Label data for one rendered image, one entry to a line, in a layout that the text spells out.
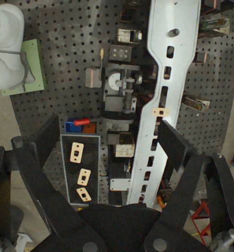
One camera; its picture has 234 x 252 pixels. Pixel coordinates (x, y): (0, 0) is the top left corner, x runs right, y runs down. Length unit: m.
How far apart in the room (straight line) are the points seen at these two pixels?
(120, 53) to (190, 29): 0.35
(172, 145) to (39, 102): 0.95
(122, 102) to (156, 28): 0.34
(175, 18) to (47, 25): 0.69
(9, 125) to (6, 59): 1.43
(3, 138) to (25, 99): 1.28
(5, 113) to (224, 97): 2.26
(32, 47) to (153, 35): 0.65
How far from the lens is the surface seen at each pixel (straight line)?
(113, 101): 0.48
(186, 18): 0.74
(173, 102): 0.71
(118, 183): 0.73
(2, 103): 2.09
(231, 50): 1.28
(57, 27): 0.99
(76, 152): 0.55
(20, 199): 3.00
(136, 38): 0.54
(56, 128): 0.19
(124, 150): 0.65
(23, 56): 0.97
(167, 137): 0.18
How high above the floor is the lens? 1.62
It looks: 66 degrees down
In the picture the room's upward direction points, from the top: 170 degrees clockwise
